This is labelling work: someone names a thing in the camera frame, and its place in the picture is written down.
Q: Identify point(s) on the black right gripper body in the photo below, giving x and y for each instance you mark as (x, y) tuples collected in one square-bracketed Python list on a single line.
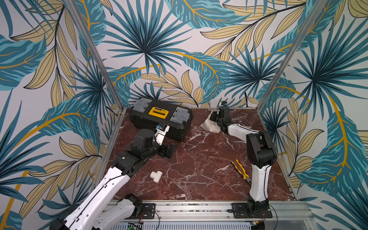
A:
[(215, 116)]

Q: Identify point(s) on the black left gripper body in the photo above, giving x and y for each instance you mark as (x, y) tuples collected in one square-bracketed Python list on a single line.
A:
[(161, 149)]

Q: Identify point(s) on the cream cloth drawstring soil bag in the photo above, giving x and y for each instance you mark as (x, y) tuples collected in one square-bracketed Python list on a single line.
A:
[(210, 126)]

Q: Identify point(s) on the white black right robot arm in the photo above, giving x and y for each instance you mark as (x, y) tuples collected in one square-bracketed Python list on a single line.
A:
[(261, 154)]

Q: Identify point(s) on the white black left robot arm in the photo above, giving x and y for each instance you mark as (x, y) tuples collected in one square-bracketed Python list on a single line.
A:
[(109, 189)]

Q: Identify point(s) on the white PVC tee fitting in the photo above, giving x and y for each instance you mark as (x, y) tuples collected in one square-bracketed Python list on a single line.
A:
[(156, 176)]

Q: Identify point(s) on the yellow black pliers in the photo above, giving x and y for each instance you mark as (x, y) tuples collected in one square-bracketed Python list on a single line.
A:
[(242, 171)]

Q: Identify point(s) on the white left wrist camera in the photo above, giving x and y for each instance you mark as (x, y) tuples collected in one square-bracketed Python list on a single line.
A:
[(161, 130)]

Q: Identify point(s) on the black toolbox yellow handle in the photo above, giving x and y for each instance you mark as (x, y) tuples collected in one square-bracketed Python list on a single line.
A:
[(148, 113)]

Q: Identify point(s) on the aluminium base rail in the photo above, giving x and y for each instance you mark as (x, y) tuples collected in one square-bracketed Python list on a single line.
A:
[(169, 215)]

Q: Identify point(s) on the right aluminium corner post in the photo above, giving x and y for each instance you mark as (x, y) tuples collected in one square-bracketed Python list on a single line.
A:
[(315, 11)]

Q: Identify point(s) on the aluminium corner post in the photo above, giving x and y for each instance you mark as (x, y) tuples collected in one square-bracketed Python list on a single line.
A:
[(315, 11), (83, 28)]

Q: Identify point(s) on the left aluminium corner post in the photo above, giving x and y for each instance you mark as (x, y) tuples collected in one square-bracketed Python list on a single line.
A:
[(83, 28)]

